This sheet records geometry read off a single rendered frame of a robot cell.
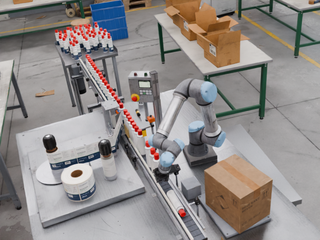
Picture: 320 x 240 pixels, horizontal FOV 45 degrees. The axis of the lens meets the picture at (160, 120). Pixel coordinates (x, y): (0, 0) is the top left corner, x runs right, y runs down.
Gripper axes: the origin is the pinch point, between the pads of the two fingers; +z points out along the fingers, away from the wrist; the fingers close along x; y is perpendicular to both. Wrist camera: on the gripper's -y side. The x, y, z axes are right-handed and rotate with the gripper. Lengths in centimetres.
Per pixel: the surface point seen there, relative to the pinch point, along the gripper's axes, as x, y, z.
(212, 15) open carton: -204, -161, 100
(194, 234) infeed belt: 41.1, 0.6, -17.2
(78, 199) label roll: -9, 54, 9
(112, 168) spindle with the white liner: -20.4, 27.1, 7.4
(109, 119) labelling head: -68, 13, 29
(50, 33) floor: -500, -1, 395
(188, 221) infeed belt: 32.8, -0.5, -12.4
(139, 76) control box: -62, -6, -26
